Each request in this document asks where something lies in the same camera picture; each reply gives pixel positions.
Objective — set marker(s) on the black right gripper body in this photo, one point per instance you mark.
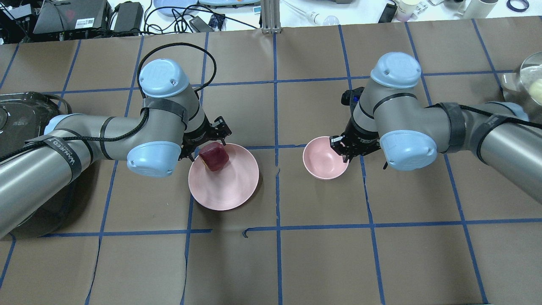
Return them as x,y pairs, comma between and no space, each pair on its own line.
360,138

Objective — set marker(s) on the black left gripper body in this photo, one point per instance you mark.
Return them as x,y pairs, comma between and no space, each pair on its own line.
198,134

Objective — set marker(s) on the red apple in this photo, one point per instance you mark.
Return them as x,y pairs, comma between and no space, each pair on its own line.
214,156

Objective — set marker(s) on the small pink bowl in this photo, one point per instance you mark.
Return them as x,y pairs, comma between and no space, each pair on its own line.
321,161

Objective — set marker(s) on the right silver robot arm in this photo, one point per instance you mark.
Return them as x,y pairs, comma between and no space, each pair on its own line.
387,115

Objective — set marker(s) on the pink plate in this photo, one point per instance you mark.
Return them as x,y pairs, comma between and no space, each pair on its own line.
229,187

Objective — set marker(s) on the blue plate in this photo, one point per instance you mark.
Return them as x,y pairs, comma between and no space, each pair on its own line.
167,7

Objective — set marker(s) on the light bulb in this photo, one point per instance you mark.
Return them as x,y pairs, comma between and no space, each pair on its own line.
322,19

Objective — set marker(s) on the black power brick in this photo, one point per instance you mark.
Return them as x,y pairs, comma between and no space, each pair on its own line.
128,18

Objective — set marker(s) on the white purple cup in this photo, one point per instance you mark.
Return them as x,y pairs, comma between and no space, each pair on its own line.
405,9

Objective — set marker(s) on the white mug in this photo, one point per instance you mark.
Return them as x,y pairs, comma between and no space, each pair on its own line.
476,9

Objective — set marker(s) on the dark grey rice cooker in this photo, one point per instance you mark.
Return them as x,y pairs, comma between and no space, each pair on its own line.
23,116

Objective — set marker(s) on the steel pot with lid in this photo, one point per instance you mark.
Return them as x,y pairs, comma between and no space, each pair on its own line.
516,83

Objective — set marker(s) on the black laptop box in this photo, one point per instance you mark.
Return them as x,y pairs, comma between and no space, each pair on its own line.
72,16

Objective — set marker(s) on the white steamed bun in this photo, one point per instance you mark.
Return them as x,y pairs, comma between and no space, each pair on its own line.
535,91

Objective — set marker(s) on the aluminium frame post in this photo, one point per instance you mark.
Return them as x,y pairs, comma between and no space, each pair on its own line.
269,14

